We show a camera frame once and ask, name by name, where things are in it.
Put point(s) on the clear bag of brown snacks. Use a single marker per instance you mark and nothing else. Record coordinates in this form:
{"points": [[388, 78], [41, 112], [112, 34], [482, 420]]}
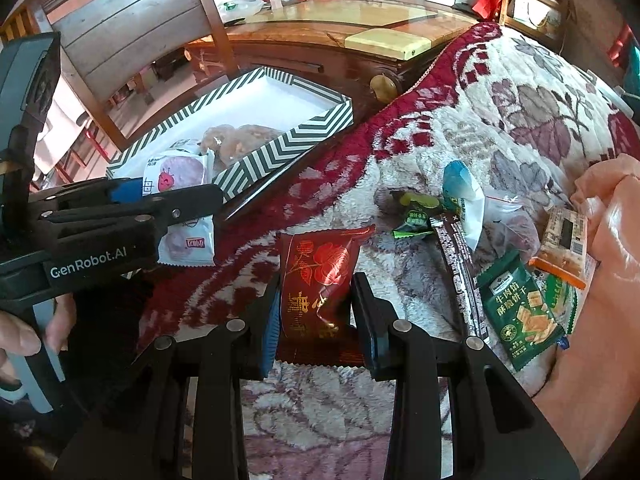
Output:
{"points": [[245, 140]]}

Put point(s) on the orange biscuit packet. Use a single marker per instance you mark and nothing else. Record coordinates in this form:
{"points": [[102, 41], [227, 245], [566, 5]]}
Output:
{"points": [[562, 240]]}

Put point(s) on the red cloth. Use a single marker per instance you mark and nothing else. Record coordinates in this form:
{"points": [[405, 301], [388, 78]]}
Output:
{"points": [[487, 2]]}

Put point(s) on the wooden glass-top table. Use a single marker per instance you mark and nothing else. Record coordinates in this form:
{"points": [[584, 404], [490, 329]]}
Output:
{"points": [[325, 15]]}

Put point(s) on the long dark brown packet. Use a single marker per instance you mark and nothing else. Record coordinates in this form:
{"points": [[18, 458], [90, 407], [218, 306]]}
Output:
{"points": [[460, 270]]}

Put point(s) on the red white floral blanket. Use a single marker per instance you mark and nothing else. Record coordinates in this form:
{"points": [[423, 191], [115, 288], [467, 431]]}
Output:
{"points": [[525, 110]]}

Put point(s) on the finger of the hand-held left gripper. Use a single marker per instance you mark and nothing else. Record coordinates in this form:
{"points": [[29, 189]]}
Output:
{"points": [[192, 202], [127, 191]]}

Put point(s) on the green cracker packet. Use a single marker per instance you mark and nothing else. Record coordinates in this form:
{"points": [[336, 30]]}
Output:
{"points": [[520, 310]]}

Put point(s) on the green white clear packet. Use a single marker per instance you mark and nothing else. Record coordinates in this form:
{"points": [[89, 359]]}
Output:
{"points": [[560, 295]]}

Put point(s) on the blue white snack packet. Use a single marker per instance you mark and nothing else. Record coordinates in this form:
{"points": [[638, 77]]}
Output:
{"points": [[465, 195]]}

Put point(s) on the clear plastic bag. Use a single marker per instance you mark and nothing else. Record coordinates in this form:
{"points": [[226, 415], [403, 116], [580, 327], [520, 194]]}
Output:
{"points": [[510, 225]]}

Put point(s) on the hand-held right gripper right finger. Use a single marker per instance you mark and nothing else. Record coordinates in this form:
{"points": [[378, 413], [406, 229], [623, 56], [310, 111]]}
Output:
{"points": [[366, 332]]}

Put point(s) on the wooden chair with plank back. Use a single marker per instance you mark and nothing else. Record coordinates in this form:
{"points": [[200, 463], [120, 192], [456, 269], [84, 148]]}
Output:
{"points": [[115, 25]]}

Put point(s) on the peach cloth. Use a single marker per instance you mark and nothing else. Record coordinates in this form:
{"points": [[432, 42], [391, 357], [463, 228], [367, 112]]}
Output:
{"points": [[600, 285]]}

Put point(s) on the red flower-print snack packet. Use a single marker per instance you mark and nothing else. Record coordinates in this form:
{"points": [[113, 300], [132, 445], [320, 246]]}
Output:
{"points": [[320, 270]]}

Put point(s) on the wooden slatted chair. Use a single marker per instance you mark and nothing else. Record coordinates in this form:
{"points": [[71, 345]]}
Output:
{"points": [[530, 5]]}

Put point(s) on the white plastic bag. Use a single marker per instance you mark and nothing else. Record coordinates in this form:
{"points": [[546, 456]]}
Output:
{"points": [[235, 5]]}

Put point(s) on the person's left hand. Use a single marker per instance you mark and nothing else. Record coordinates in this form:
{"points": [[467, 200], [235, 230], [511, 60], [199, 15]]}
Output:
{"points": [[20, 340]]}

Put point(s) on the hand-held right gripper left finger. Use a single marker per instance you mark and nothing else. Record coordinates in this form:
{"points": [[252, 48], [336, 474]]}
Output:
{"points": [[273, 332]]}

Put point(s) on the small green candy packet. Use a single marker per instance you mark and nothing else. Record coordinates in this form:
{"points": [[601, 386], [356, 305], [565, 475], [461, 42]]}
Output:
{"points": [[417, 217]]}

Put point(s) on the yellow flat box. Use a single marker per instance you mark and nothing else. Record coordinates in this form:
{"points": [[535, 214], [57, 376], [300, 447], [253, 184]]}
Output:
{"points": [[385, 42]]}

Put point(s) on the green white striped box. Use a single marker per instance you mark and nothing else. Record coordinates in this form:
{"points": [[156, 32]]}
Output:
{"points": [[280, 105]]}

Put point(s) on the white pink snack packet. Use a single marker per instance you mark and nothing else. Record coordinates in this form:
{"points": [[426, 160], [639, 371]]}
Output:
{"points": [[177, 172]]}

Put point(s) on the round brass table knob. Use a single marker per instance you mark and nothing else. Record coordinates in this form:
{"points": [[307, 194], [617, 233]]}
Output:
{"points": [[384, 88]]}

